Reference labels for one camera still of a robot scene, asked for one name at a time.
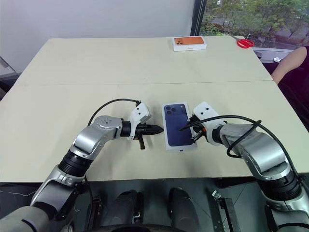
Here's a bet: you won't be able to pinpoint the white smartphone box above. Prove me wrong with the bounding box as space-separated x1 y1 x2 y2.
161 102 199 154

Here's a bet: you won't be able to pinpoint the white box with orange phone print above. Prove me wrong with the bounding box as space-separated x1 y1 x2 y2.
172 36 208 52

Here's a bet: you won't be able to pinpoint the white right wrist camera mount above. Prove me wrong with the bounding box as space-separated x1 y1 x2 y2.
192 101 220 147

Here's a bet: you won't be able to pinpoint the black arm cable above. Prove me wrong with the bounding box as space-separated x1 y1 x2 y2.
189 115 263 159
87 98 142 128

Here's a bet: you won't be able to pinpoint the red handled scissors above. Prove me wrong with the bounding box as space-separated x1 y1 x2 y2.
228 33 255 50

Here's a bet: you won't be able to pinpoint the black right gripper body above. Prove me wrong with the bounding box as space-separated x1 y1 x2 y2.
188 114 206 135

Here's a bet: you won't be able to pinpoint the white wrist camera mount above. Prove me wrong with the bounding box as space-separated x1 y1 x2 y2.
127 101 153 141
192 101 220 147

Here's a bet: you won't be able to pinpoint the person's dark clothing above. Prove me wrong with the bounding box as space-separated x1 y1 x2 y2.
277 64 309 132

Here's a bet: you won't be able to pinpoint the black window frame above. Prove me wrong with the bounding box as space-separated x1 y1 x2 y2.
190 0 208 37

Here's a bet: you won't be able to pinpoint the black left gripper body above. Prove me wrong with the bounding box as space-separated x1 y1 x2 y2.
134 123 149 150

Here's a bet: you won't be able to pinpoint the black strap with metal buckle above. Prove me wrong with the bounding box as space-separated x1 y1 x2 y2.
211 190 237 232

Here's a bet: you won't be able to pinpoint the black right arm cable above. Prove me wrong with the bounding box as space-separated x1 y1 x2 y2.
189 115 263 159

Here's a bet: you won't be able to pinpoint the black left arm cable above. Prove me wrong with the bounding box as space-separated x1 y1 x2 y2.
87 98 142 128

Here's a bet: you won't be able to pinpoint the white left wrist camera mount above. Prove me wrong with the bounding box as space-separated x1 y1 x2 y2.
127 101 153 141

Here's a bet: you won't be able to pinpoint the dark rounded shape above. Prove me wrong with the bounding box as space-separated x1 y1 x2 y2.
168 187 201 228
112 189 145 228

